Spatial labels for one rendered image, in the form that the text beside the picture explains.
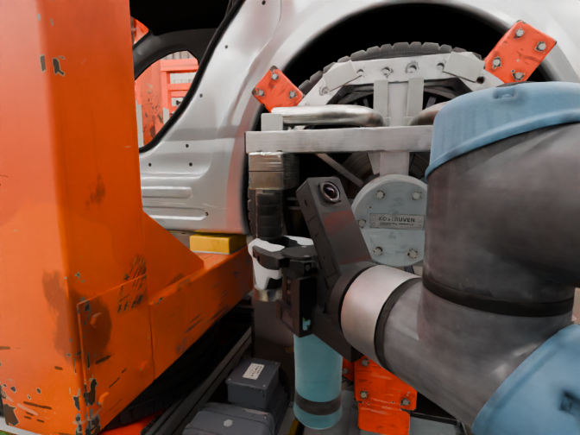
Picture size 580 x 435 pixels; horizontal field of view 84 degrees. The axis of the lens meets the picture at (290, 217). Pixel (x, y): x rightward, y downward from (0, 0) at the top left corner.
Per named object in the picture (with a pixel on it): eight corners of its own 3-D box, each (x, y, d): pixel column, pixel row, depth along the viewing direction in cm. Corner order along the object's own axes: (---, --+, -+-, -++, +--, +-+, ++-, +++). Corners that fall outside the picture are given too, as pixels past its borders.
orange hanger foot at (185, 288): (255, 288, 113) (253, 189, 108) (155, 382, 63) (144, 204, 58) (211, 284, 117) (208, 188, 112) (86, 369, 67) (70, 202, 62)
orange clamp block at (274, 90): (312, 104, 69) (284, 74, 69) (305, 95, 61) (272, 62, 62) (290, 129, 71) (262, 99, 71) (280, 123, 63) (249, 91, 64)
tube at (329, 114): (388, 141, 59) (391, 80, 57) (394, 128, 41) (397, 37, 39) (295, 143, 64) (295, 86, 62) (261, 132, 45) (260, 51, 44)
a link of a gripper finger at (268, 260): (242, 259, 39) (288, 278, 32) (242, 247, 39) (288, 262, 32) (274, 253, 42) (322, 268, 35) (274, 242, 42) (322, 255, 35)
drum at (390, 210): (425, 243, 65) (430, 173, 63) (447, 276, 45) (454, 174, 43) (355, 240, 69) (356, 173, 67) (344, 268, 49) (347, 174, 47)
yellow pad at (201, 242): (248, 244, 109) (247, 230, 108) (230, 255, 96) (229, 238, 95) (211, 242, 112) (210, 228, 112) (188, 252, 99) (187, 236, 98)
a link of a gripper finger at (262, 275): (233, 281, 44) (274, 302, 37) (232, 239, 43) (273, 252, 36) (253, 277, 46) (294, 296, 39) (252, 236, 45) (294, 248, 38)
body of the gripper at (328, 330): (270, 316, 38) (334, 371, 27) (269, 243, 36) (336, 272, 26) (324, 303, 41) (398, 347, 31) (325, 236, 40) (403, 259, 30)
